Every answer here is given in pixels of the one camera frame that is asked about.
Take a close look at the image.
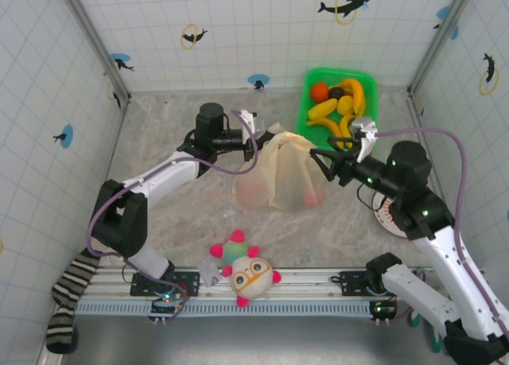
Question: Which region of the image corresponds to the translucent beige plastic bag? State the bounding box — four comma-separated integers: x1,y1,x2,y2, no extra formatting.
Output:
232,121,326,213

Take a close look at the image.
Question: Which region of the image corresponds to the red fake fruit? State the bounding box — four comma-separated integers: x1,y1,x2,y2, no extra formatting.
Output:
302,189,322,208

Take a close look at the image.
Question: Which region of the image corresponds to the yellow fake lemon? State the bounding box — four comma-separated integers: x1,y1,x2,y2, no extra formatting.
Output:
336,95,355,115

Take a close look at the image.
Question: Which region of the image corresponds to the long yellow fake mango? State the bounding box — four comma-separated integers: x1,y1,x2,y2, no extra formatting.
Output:
308,98,338,119

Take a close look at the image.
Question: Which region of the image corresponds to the large orange-yellow fake banana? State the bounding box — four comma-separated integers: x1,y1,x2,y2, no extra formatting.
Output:
341,78,366,118

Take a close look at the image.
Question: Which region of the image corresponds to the fake orange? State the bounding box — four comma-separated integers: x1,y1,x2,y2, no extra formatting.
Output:
310,82,330,102

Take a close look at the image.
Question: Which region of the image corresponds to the blue oval penguin sticker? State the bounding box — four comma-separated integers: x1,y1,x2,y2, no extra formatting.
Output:
247,73,270,91

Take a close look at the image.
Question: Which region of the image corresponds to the white plate orange print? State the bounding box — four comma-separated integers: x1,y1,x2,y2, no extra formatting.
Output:
373,193,410,241

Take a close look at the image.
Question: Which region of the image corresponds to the green plastic basket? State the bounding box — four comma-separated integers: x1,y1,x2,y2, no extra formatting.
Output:
296,66,379,159

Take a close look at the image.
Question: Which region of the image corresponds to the blue circle fish sticker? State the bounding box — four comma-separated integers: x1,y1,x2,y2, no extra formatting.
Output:
110,52,135,72

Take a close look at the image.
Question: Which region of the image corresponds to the plush toy with glasses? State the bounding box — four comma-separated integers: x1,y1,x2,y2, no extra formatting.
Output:
209,229,282,309

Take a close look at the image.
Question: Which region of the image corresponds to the small white card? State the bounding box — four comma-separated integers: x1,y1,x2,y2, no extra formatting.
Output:
197,259,223,289

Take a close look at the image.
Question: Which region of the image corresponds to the blue whale sticker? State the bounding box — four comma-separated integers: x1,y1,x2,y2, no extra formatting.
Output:
433,6,460,41

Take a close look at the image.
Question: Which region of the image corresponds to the white green work glove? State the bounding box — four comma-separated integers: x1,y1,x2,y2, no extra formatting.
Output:
408,308,445,355

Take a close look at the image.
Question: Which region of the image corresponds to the black white striped sock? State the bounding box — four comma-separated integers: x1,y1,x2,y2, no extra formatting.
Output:
45,248,101,355

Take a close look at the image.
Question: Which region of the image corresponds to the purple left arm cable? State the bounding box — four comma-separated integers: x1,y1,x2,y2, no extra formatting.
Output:
85,109,255,322

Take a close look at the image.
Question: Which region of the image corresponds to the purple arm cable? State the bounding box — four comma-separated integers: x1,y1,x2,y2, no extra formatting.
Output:
85,109,255,322
373,126,509,342

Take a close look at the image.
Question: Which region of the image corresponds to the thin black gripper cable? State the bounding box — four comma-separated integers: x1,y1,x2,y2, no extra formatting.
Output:
356,181,377,212

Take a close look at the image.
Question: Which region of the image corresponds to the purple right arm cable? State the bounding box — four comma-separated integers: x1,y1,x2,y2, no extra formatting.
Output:
373,126,509,342

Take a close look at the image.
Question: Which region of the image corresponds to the small dolphin ring sticker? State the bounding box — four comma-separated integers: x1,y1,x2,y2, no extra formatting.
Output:
181,22,209,50

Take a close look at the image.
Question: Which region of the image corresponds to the small fish ring sticker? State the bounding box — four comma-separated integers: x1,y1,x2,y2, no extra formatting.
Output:
107,82,122,110

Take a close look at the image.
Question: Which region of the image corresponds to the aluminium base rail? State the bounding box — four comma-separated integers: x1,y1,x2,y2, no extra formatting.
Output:
85,266,492,301

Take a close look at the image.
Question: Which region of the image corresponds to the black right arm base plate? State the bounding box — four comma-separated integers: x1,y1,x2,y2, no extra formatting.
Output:
340,270,383,297

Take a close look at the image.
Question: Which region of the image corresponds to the seahorse yellow ring sticker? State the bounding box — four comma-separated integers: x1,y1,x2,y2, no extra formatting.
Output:
479,52,500,96

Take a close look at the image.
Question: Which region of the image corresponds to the grey metal frame post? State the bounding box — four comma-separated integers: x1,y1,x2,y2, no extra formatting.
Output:
55,0,132,103
407,0,478,95

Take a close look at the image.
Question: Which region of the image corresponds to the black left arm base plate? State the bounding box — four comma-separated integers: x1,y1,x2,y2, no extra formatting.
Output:
130,271,201,298

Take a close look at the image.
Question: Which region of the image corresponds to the large dolphin ring sticker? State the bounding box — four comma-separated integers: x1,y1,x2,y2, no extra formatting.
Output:
317,0,378,26

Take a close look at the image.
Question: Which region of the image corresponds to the grey slotted cable duct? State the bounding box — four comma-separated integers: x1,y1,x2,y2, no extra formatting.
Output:
74,300,414,317

